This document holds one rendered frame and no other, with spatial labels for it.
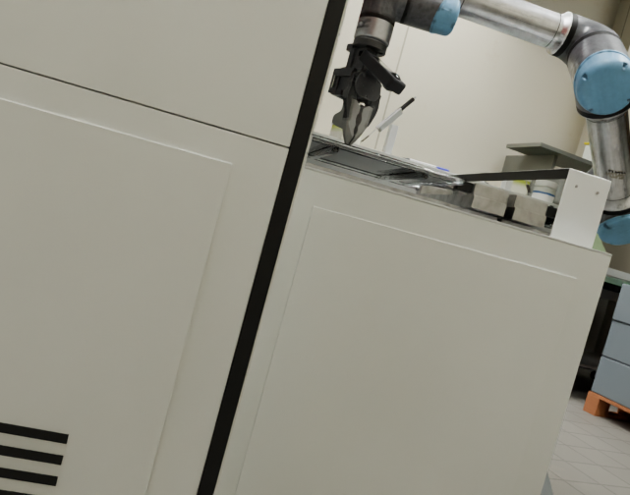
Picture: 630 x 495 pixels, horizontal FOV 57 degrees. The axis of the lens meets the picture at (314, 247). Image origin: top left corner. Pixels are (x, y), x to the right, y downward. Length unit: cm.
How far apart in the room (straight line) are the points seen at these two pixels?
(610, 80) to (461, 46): 392
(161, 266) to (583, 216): 81
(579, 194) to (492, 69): 420
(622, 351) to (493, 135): 220
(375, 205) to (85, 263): 48
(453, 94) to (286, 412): 434
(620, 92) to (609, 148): 16
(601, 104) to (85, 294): 107
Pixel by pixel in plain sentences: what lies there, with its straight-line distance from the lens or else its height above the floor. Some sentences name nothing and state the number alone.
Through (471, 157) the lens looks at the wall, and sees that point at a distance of 522.
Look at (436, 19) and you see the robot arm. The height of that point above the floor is 119.
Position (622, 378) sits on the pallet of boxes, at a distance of 409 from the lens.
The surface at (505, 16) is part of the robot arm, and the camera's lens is 143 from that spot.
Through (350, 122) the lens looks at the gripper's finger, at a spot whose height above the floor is 95.
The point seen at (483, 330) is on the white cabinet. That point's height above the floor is 63.
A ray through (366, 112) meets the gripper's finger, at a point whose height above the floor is 98.
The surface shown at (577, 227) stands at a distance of 123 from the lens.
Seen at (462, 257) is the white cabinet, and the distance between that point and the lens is 104.
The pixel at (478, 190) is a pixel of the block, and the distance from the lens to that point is 132.
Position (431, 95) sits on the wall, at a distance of 504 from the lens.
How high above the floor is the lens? 74
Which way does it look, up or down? 3 degrees down
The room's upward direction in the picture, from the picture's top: 15 degrees clockwise
